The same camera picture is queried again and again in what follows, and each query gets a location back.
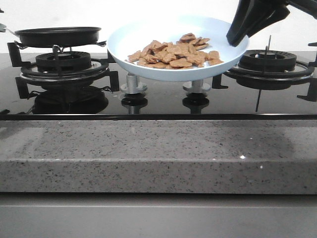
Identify left silver stove knob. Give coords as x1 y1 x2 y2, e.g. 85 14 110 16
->
120 73 147 94

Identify black frying pan mint handle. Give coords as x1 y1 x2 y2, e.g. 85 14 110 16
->
10 26 101 48

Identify black burner with grate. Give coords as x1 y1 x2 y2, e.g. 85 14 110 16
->
212 43 317 102
7 42 119 99

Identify right silver stove knob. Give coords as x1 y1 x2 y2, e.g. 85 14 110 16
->
183 79 211 93

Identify brown meat slices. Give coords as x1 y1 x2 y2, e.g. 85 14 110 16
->
126 33 223 69

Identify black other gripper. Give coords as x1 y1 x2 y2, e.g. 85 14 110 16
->
226 0 317 47

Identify right black burner with grate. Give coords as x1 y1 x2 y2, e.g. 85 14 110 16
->
212 43 317 102

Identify black glass gas stove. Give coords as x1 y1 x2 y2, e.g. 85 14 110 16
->
0 54 317 120

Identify light blue plate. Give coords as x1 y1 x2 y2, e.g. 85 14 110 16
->
107 16 249 81

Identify left black burner with grate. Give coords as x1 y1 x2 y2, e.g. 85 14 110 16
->
7 42 119 99

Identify silver stove knob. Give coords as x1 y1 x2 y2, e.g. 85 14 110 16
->
183 79 211 93
120 73 147 94

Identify grey cabinet front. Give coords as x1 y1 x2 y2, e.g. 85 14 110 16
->
0 193 317 238

